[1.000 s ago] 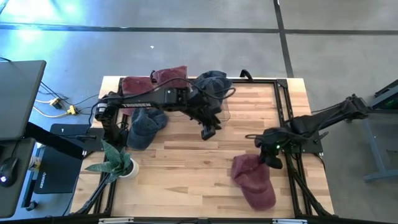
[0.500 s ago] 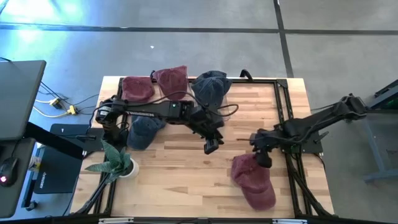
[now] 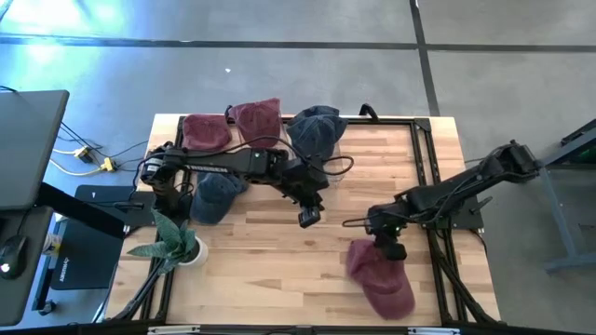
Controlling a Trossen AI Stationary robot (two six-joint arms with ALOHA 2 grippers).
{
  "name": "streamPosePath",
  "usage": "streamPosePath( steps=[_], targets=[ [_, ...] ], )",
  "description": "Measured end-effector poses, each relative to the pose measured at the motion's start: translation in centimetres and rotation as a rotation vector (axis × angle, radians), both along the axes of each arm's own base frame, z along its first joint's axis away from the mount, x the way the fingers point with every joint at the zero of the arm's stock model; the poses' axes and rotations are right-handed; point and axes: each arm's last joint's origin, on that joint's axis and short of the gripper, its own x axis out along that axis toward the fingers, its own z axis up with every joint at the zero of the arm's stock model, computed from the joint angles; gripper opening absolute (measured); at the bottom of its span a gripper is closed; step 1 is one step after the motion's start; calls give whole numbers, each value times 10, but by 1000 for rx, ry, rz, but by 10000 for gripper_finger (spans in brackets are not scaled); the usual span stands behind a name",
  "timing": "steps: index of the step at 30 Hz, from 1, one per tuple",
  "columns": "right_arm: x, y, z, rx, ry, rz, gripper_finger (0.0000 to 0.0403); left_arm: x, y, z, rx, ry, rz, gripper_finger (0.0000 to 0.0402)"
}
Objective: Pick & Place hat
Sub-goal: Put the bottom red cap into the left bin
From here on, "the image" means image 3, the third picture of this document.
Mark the silver bracket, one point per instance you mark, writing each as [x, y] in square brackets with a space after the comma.
[433, 331]
[172, 330]

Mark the black aluminium rig frame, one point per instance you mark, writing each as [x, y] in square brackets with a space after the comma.
[421, 124]

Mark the black computer case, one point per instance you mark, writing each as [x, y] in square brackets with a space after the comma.
[88, 260]

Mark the green leafy plant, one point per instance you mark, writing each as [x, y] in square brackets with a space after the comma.
[167, 237]

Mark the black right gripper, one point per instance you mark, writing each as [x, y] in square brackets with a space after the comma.
[393, 249]

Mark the dark grey desk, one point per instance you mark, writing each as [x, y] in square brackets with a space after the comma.
[18, 302]

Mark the black diagonal beam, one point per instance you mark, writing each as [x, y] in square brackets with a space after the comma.
[84, 211]

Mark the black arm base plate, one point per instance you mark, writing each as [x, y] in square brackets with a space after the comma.
[465, 221]

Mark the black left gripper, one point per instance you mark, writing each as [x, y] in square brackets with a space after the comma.
[309, 200]

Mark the white plant pot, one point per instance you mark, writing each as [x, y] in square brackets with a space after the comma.
[201, 255]

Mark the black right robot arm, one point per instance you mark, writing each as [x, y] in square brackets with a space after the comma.
[465, 191]

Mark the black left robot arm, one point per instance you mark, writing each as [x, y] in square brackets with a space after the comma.
[219, 163]

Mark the maroon baseball cap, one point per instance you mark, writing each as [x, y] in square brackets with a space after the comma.
[256, 123]
[207, 132]
[382, 288]

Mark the blue-grey metal table frame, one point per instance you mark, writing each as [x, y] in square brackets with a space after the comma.
[569, 242]

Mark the clear plastic bin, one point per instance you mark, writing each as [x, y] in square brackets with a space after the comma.
[335, 182]
[285, 135]

